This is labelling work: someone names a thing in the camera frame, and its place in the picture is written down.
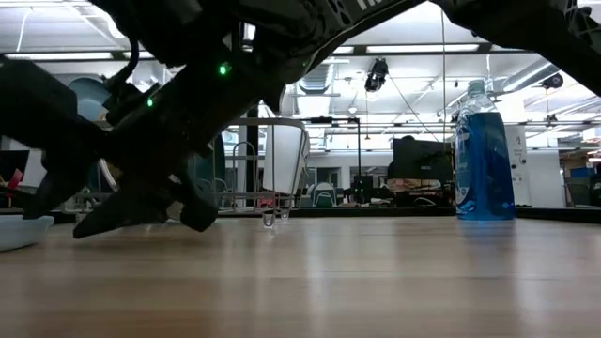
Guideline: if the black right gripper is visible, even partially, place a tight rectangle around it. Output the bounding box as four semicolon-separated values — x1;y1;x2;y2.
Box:
72;51;283;239

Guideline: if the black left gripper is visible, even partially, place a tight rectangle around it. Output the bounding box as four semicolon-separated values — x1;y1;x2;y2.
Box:
0;60;109;221

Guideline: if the beige plate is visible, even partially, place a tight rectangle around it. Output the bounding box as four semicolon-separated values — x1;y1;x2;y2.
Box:
96;157;119;193

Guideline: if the light blue plate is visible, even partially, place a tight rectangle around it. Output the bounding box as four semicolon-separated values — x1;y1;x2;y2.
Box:
0;214;54;253

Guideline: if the dark green plate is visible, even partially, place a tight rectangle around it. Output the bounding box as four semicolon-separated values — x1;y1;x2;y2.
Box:
187;133;227;207

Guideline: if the large blue plate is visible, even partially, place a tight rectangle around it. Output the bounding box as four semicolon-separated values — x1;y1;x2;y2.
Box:
68;77;113;124

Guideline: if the translucent plastic utensil caddy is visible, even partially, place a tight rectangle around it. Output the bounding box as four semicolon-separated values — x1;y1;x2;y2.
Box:
261;124;311;196

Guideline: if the black computer monitor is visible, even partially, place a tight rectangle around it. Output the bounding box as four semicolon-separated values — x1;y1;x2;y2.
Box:
392;138;455;183

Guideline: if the blue dish soap bottle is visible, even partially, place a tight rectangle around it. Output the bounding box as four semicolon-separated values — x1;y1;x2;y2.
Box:
454;79;516;222

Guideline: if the white cabinet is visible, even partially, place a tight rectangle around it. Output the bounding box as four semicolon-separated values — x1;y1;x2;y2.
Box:
505;125;530;207

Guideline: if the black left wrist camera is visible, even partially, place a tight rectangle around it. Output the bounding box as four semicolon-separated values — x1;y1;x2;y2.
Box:
103;79;161;128

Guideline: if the white wire dish rack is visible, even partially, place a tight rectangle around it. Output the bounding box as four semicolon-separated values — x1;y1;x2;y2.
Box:
60;116;311;230

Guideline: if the black table edge rail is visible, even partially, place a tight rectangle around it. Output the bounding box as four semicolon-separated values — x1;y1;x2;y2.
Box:
215;206;601;224

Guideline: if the black ceiling camera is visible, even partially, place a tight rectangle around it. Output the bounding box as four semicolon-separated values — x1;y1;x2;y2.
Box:
542;73;565;91
364;58;391;93

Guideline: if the black overhead frame bar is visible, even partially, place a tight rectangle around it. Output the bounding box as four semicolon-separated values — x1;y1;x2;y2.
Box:
0;43;527;61

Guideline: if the thin black hanging cable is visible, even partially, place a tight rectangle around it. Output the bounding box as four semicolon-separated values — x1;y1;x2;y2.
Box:
439;8;447;142

